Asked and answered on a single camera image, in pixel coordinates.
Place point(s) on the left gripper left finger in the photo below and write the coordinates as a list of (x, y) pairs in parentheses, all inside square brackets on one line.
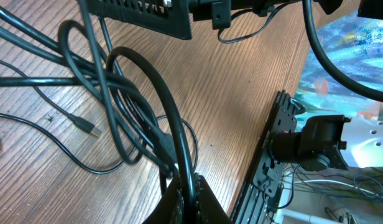
[(170, 208)]

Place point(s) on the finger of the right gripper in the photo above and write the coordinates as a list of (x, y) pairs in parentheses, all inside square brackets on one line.
[(166, 17)]

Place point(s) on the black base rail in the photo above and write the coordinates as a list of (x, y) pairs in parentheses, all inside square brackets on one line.
[(263, 175)]

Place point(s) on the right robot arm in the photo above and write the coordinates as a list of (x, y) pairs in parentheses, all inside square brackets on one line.
[(320, 143)]

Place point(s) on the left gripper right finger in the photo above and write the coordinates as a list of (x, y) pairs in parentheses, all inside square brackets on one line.
[(209, 210)]

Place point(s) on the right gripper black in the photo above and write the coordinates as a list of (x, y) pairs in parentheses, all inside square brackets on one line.
[(219, 11)]

